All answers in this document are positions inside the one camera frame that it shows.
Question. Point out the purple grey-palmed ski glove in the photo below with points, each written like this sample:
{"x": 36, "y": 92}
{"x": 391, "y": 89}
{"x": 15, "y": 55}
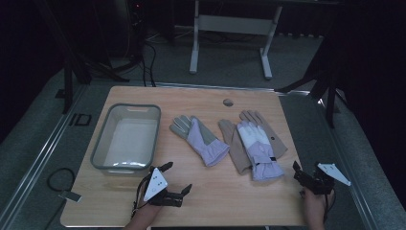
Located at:
{"x": 204, "y": 142}

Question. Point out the black tripod stand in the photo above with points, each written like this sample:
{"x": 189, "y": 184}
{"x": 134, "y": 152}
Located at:
{"x": 325, "y": 86}
{"x": 68, "y": 73}

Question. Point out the grey plastic basket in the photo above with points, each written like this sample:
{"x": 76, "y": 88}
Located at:
{"x": 127, "y": 140}

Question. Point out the small grey floor plate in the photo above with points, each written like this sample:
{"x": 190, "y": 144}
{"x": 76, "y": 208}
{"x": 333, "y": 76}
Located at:
{"x": 70, "y": 195}

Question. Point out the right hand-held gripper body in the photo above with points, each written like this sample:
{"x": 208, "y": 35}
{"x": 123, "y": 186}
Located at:
{"x": 322, "y": 182}

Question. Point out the person's left hand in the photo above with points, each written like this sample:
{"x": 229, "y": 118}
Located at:
{"x": 145, "y": 209}

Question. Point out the white metal desk frame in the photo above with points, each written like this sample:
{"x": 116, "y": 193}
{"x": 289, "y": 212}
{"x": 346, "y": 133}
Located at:
{"x": 233, "y": 25}

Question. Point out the beige knit glove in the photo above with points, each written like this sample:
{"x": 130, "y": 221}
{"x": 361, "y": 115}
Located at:
{"x": 274, "y": 134}
{"x": 234, "y": 147}

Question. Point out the person's right hand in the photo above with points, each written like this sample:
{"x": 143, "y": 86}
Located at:
{"x": 316, "y": 206}

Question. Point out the purple white-fingered ski glove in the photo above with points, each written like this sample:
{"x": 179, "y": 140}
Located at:
{"x": 260, "y": 150}

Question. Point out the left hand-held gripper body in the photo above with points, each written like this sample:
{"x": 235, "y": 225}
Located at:
{"x": 155, "y": 188}

